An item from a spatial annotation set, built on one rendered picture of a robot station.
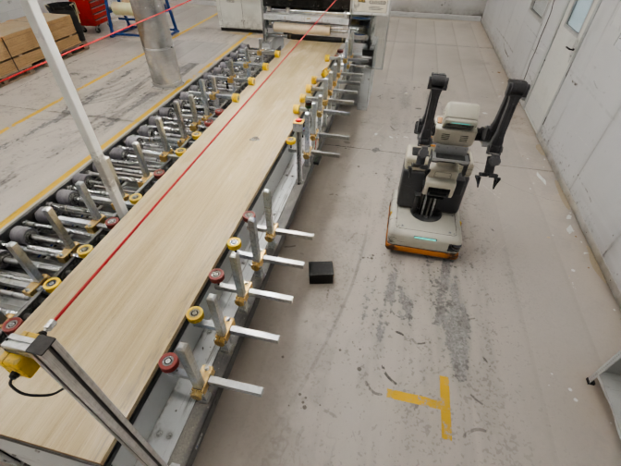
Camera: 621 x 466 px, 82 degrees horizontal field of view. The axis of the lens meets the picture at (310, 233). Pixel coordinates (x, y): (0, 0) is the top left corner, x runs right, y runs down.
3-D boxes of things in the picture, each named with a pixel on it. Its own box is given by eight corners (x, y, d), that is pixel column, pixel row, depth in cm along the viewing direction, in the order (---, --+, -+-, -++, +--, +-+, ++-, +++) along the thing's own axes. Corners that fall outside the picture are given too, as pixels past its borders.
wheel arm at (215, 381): (263, 390, 157) (262, 386, 154) (261, 398, 154) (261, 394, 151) (172, 369, 164) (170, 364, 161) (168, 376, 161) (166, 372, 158)
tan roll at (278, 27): (368, 37, 493) (369, 27, 485) (367, 39, 484) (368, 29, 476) (268, 30, 516) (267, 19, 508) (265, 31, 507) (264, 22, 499)
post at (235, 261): (249, 312, 203) (238, 251, 170) (247, 316, 200) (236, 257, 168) (243, 310, 203) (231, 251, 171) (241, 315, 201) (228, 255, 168)
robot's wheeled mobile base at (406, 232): (388, 205, 373) (393, 186, 356) (452, 214, 363) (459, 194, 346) (383, 251, 325) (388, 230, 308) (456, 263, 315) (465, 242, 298)
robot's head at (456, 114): (443, 109, 251) (448, 99, 237) (474, 112, 248) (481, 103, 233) (440, 128, 250) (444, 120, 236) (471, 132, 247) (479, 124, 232)
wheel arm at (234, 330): (280, 338, 174) (279, 334, 171) (278, 345, 171) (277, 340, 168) (197, 321, 181) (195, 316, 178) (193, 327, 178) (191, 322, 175)
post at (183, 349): (211, 397, 165) (188, 342, 133) (208, 405, 163) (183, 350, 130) (204, 396, 166) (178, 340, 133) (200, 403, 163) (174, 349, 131)
